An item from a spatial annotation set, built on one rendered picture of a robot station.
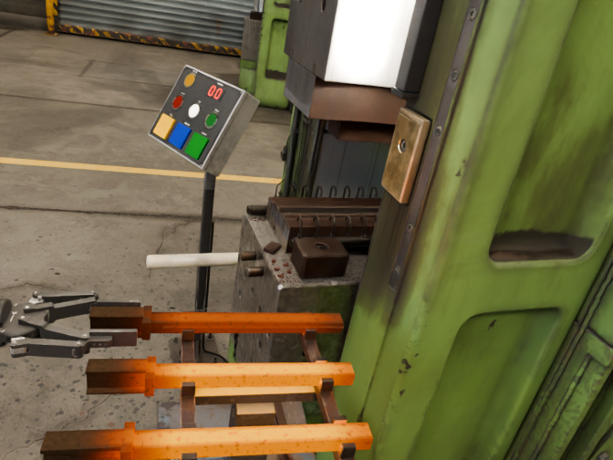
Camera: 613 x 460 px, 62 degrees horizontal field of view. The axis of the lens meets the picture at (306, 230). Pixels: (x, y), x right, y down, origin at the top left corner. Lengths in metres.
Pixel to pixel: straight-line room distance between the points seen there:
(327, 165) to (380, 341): 0.60
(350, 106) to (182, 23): 8.13
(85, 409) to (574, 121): 1.83
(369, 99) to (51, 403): 1.60
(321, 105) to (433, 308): 0.50
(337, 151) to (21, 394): 1.48
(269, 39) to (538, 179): 5.26
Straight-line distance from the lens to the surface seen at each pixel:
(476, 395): 1.41
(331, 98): 1.17
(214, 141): 1.63
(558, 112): 1.05
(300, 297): 1.21
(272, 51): 6.22
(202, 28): 9.26
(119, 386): 0.81
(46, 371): 2.32
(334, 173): 1.55
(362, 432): 0.76
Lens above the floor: 1.57
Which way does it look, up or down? 27 degrees down
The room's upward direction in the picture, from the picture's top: 11 degrees clockwise
